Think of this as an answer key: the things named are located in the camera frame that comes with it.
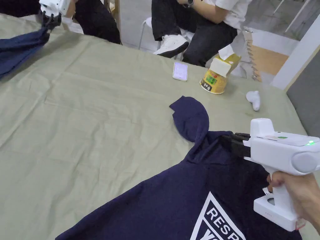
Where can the dark blue garment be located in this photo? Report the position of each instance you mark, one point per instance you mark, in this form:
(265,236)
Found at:
(17,50)

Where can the dark blue printed hoodie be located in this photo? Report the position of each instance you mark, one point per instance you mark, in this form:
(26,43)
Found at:
(162,205)

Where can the yellow instant noodle cup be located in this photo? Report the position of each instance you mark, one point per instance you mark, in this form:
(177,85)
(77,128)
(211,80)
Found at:
(213,83)

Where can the bed with pale green sheet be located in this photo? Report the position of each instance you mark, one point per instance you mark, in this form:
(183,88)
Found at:
(87,112)

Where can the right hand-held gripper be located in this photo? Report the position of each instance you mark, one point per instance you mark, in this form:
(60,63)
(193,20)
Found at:
(280,150)

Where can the flat brown cardboard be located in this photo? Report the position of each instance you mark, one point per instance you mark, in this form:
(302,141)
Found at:
(270,60)

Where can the person's right hand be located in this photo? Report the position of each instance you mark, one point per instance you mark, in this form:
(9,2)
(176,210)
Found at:
(302,195)

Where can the white hand controller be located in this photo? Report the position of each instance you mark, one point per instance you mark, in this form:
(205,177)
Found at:
(254,98)

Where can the white smartphone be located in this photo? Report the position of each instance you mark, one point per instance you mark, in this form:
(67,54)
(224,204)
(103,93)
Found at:
(180,71)

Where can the yellow tissue box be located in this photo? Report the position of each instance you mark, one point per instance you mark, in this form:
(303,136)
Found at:
(223,65)

